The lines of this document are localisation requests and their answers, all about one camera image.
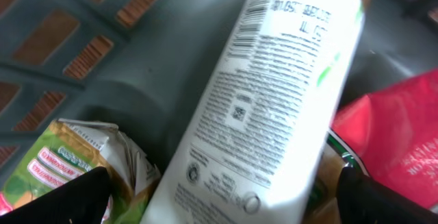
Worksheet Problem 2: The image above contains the white cream tube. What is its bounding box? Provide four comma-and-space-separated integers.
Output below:
142, 0, 370, 224

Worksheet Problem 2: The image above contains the grey plastic shopping basket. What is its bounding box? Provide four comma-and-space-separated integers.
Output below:
0, 0, 438, 190

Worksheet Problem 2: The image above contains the green snack carton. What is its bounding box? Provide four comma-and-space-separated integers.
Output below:
1, 119, 161, 223

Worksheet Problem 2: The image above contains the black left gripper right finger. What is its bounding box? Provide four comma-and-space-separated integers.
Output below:
336, 167, 437, 224

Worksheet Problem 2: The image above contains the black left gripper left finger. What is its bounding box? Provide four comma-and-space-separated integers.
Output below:
1, 166, 112, 224

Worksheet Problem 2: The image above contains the red spaghetti packet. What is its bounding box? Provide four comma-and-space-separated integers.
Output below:
304, 69, 438, 224

